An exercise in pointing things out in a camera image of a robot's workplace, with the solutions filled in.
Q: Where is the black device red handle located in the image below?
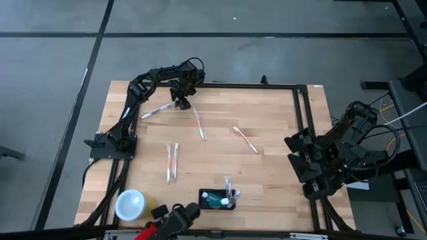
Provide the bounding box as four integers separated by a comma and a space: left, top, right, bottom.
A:
134, 202, 201, 240

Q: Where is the dark grey desk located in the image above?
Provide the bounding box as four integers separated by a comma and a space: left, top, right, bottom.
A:
360, 79, 427, 234

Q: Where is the black cable bundle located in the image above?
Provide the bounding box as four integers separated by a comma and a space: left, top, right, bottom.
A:
79, 159, 133, 227
320, 196, 356, 233

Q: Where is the black wire caddy with tray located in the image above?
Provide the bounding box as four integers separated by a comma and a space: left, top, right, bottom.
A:
198, 187, 238, 211

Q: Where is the yellow cable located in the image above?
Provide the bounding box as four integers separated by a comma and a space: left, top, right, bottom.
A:
380, 103, 406, 151

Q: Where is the white cable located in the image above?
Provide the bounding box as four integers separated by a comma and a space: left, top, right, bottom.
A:
383, 101, 427, 127

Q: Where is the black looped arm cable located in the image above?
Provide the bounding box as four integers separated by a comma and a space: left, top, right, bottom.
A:
362, 123, 401, 171

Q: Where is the purple white toothbrush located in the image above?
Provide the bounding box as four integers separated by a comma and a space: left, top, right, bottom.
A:
223, 175, 242, 208
139, 101, 177, 120

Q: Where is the black furniture foot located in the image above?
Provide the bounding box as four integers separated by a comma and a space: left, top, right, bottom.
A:
0, 145, 26, 160

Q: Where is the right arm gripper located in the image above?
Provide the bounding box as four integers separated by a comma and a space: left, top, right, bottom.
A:
284, 129, 350, 183

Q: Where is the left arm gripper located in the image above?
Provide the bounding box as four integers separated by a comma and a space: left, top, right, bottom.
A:
169, 77, 198, 111

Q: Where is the teal mouthwash bottle white cap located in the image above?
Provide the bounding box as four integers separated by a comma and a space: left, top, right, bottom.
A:
201, 191, 224, 205

